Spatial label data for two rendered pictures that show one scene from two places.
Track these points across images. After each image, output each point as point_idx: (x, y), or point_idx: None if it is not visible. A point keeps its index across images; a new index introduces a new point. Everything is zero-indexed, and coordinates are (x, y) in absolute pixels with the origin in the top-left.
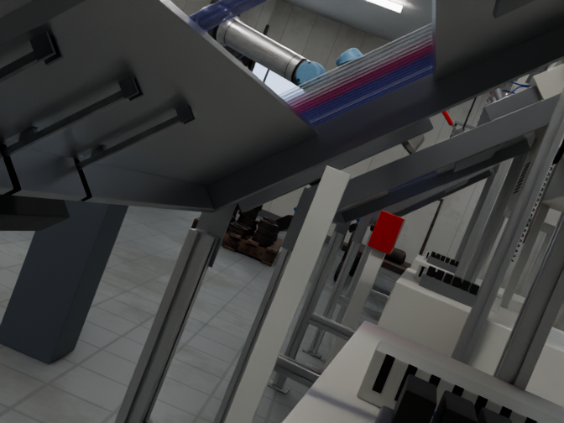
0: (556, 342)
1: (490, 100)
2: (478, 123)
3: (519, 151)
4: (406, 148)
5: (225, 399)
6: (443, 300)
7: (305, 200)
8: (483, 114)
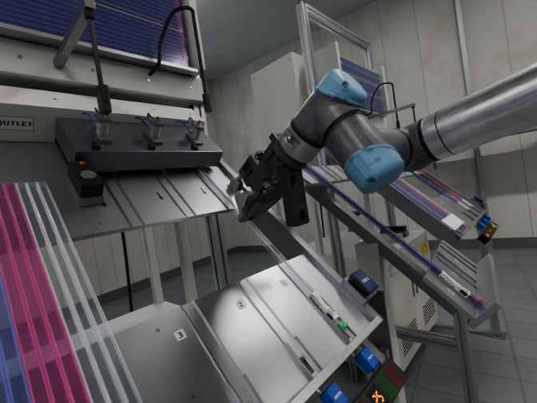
0: None
1: (160, 128)
2: (129, 153)
3: None
4: (264, 212)
5: None
6: None
7: (378, 304)
8: (201, 155)
